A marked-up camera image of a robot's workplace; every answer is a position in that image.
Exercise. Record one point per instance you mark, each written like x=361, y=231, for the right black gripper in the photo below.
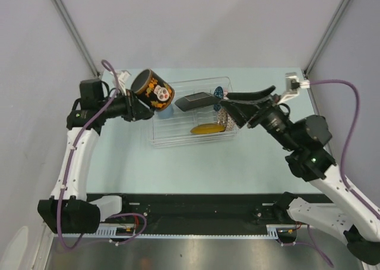
x=241, y=111

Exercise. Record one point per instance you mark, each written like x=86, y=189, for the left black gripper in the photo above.
x=135, y=109

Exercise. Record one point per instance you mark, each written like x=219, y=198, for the brown white patterned bowl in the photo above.
x=224, y=119

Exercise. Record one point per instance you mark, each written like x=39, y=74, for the blue patterned bowl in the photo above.
x=220, y=93

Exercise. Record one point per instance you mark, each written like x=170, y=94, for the dark green red-rimmed mug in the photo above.
x=152, y=90

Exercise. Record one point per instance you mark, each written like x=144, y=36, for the yellow round patterned plate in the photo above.
x=208, y=128

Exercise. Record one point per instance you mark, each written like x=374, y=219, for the light blue cup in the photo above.
x=167, y=113

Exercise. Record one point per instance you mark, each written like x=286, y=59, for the black square floral plate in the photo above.
x=196, y=101

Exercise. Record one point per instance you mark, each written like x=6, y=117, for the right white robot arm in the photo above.
x=357, y=223

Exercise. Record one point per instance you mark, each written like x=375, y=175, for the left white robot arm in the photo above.
x=68, y=211

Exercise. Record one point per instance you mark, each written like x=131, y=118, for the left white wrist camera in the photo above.
x=122, y=76

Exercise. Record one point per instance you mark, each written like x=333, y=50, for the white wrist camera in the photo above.
x=122, y=76
x=293, y=87

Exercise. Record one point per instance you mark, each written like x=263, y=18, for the white wire dish rack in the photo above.
x=177, y=129

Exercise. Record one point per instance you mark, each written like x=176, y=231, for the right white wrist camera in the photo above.
x=293, y=87

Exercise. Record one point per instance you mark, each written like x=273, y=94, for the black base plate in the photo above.
x=210, y=215

